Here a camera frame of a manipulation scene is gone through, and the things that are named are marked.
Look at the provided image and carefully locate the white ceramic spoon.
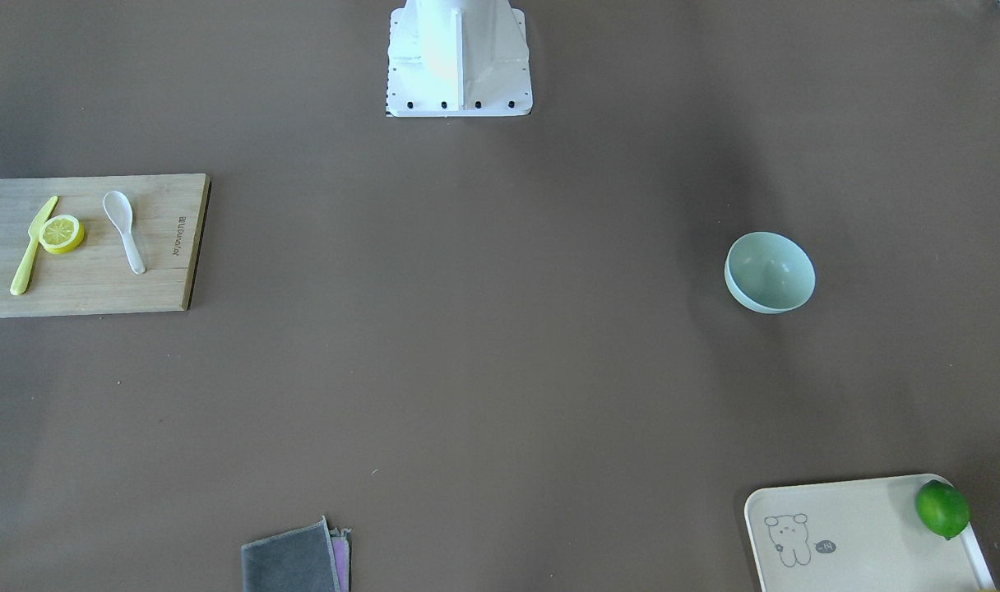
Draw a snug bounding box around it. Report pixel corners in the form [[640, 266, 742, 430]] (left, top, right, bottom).
[[102, 190, 146, 275]]

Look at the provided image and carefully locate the mint green bowl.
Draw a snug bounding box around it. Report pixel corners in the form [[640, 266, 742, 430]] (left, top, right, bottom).
[[723, 232, 817, 315]]

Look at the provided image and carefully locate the grey folded cloth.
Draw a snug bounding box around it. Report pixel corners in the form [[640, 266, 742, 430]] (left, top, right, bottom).
[[241, 516, 352, 591]]

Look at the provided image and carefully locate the bamboo cutting board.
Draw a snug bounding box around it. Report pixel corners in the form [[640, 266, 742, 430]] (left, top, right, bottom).
[[0, 173, 211, 318]]

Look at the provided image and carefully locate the cream tray with bear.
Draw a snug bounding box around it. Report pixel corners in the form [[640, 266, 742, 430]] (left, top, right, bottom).
[[743, 474, 996, 591]]

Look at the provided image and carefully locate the lemon slice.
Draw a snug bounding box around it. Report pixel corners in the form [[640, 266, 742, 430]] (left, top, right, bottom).
[[39, 215, 86, 255]]

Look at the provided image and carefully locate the yellow plastic knife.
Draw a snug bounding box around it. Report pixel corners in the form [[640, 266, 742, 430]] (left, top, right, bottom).
[[10, 195, 59, 296]]

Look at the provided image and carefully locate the green lime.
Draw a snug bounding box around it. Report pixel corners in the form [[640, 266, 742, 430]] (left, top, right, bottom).
[[914, 479, 970, 540]]

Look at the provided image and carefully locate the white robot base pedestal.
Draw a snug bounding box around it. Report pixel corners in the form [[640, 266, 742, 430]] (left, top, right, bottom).
[[385, 1, 534, 118]]

